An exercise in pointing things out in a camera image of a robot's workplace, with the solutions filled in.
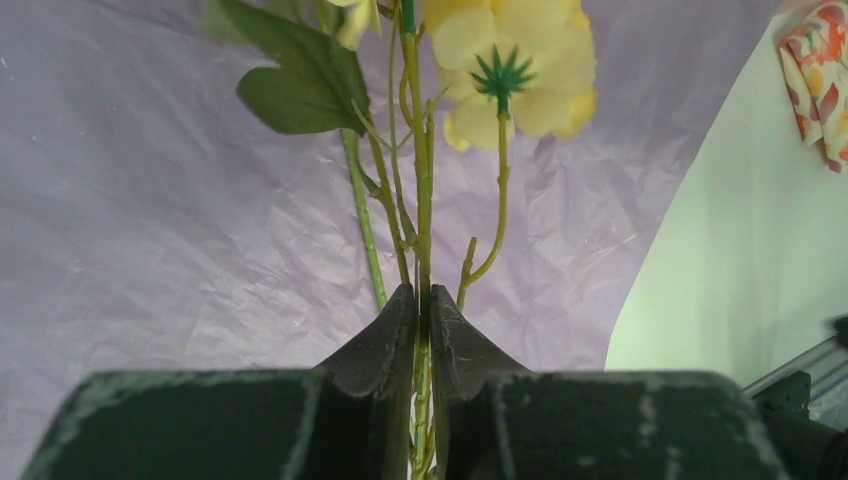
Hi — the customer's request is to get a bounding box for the floral patterned cloth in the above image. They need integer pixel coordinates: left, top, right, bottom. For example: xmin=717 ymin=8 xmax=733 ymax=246
xmin=778 ymin=1 xmax=847 ymax=173

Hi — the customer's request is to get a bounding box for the peach flower stem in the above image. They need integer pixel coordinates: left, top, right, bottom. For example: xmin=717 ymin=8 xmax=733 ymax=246
xmin=341 ymin=129 xmax=387 ymax=310

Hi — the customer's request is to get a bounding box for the yellow flower bunch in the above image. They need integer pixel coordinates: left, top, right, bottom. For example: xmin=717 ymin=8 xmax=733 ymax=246
xmin=201 ymin=1 xmax=597 ymax=479

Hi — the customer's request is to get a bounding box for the pink purple wrapping paper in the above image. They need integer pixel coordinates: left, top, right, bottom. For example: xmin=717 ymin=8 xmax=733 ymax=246
xmin=1 ymin=1 xmax=778 ymax=479

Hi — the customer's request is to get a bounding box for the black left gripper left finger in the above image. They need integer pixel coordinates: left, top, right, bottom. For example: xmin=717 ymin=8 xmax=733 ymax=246
xmin=23 ymin=284 xmax=417 ymax=479

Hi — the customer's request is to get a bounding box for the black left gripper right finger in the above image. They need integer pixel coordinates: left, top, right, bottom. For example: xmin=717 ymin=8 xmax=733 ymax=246
xmin=430 ymin=285 xmax=788 ymax=479

